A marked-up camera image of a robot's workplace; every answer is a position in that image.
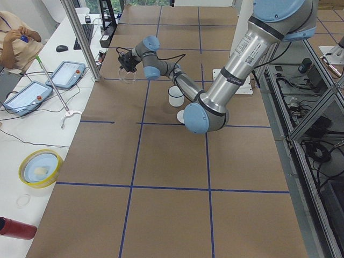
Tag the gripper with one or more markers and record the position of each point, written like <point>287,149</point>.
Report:
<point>129,61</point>

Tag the white cup lid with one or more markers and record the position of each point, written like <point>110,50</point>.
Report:
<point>180,117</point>

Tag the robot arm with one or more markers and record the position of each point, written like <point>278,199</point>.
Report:
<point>271,22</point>

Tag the white enamel cup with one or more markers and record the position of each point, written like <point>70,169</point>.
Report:
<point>176,96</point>

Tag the far teach pendant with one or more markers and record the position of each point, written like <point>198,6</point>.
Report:
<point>67,74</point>

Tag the teach pendant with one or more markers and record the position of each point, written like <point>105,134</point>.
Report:
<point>28,99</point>
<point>67,74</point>

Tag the black computer mouse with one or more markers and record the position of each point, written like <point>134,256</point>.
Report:
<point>61,48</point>

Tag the metal rod green tip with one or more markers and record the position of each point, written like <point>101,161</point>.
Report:
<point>53,85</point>

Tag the near teach pendant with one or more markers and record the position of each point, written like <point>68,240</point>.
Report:
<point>28,99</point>

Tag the seated person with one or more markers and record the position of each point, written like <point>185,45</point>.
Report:
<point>20,44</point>

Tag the yellow tape roll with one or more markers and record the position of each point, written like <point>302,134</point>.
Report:
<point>40,169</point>

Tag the red bottle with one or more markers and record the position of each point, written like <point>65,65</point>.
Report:
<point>16,229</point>

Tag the aluminium frame post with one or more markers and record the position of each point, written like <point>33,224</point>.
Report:
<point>80,36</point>

